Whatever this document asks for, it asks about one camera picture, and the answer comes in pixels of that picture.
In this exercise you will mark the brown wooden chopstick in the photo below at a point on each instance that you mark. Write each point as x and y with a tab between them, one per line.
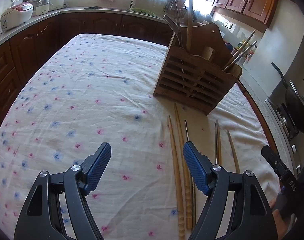
186	175

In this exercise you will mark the green colander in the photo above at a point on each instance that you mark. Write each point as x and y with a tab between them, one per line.
143	12

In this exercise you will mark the floral white tablecloth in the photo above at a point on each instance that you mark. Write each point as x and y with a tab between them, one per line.
99	88

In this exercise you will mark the grey stone countertop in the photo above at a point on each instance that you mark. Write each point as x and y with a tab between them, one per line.
36	19

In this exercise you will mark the small white cooker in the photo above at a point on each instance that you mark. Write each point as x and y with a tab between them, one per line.
42	7

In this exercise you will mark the bamboo chopstick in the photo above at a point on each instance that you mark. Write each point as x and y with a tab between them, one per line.
218	151
216	143

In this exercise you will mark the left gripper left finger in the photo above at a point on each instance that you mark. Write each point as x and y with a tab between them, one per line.
41	217

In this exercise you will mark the wooden utensil holder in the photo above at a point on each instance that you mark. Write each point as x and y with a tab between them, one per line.
198	77

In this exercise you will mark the carved wooden chopstick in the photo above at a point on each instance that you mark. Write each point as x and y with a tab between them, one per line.
189	26
178	187

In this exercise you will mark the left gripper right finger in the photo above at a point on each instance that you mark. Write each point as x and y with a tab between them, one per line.
251	216

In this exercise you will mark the dark wooden chopstick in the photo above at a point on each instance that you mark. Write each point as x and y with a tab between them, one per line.
188	156

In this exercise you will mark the person's right hand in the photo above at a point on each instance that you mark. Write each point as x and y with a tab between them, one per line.
281	224

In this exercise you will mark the gas stove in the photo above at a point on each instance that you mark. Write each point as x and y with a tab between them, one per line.
284	119

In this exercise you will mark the white pink rice cooker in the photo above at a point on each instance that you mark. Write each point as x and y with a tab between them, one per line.
16	16

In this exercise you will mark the yellow oil bottle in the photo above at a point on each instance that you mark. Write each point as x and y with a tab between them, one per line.
241	46

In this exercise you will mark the black wok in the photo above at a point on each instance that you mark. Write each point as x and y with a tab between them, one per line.
294	101

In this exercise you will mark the single metal chopstick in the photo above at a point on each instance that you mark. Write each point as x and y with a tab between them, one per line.
177	12

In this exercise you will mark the metal fork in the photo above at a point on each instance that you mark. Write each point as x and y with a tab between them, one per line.
176	28

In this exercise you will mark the dish drying rack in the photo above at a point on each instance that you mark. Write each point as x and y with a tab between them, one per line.
181	7

